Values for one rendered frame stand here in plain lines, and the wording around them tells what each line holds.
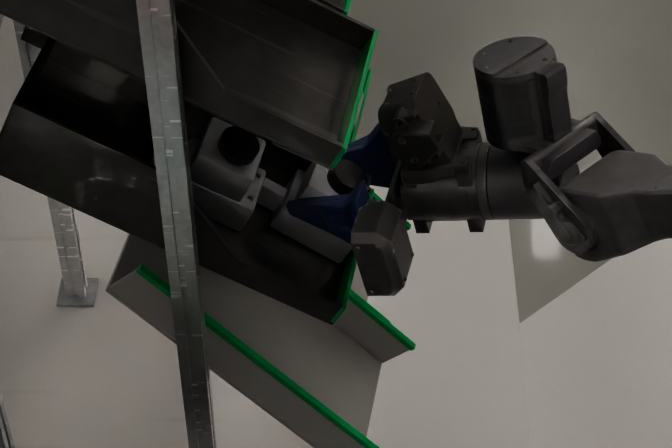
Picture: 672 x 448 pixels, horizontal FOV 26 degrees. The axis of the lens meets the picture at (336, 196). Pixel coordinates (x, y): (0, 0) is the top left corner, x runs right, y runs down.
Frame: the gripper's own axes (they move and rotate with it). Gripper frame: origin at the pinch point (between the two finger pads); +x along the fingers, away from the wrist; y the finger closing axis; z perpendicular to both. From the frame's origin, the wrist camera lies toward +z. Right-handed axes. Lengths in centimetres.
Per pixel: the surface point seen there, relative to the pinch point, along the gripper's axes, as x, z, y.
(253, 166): 4.7, 4.7, 3.1
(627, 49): 10, -121, -189
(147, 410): 29.9, -32.8, -5.4
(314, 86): -1.3, 10.6, 1.7
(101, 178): 13.3, 8.9, 9.0
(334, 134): -3.3, 9.0, 5.1
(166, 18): 2.0, 23.7, 12.0
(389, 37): 61, -108, -180
